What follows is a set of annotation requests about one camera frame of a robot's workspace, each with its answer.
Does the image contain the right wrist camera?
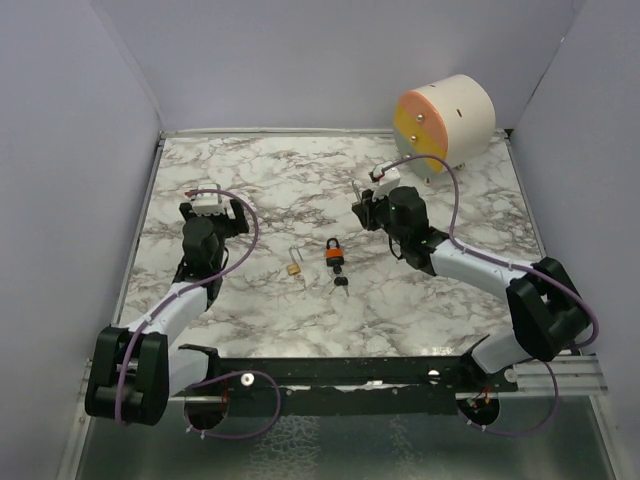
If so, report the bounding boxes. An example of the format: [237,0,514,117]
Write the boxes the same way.
[370,162,401,201]

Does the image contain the brass long-shackle padlock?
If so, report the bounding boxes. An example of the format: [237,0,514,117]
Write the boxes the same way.
[351,180,362,205]

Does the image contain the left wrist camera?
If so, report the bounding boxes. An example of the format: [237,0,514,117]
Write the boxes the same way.
[186,184,225,216]

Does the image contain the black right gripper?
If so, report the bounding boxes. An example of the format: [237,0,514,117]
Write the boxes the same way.
[355,184,407,247]

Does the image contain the black keys of orange padlock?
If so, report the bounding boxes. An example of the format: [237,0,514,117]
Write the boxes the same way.
[330,274,350,297]

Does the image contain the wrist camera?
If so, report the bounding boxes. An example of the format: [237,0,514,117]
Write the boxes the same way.
[186,184,225,216]
[370,162,401,201]

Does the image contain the orange black padlock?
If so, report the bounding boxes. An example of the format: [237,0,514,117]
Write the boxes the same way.
[325,237,345,275]

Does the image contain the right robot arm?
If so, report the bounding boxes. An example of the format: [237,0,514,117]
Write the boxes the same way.
[351,186,595,391]

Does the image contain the round pastel drawer cabinet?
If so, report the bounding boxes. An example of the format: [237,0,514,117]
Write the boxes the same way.
[393,74,496,182]

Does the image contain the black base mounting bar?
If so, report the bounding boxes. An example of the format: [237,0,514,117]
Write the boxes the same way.
[181,348,517,417]

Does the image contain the aluminium frame rail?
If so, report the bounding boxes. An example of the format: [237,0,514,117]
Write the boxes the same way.
[513,355,608,396]

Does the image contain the small brass padlock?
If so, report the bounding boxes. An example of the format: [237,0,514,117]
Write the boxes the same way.
[286,246,303,276]

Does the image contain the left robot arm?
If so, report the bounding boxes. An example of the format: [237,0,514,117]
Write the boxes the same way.
[84,189,259,426]

